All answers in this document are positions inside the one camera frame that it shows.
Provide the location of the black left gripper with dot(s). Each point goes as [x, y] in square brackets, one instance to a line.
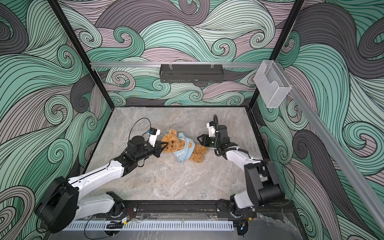
[157, 148]

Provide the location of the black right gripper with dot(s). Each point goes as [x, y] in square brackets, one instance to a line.
[205, 138]

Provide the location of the light blue bear hoodie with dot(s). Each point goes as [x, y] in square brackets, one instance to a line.
[186, 152]

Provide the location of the brown teddy bear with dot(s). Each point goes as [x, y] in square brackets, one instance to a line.
[175, 145]

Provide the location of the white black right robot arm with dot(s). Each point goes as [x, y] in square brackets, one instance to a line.
[263, 185]

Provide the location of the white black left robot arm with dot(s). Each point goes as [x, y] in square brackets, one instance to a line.
[65, 200]

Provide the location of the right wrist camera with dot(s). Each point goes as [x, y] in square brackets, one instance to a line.
[211, 128]

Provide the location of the black perforated wall tray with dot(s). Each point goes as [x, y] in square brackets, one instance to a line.
[191, 74]

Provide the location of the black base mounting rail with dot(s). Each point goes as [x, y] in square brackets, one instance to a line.
[219, 208]

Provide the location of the clear plastic wall holder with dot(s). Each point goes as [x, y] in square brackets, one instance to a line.
[273, 83]

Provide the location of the white slotted cable duct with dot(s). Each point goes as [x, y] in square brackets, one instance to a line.
[182, 225]

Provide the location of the aluminium back wall rail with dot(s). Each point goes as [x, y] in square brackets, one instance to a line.
[137, 64]

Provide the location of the aluminium wall rail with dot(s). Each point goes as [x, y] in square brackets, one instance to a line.
[307, 103]
[137, 64]

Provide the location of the aluminium right wall rail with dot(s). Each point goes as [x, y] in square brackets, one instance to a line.
[307, 103]

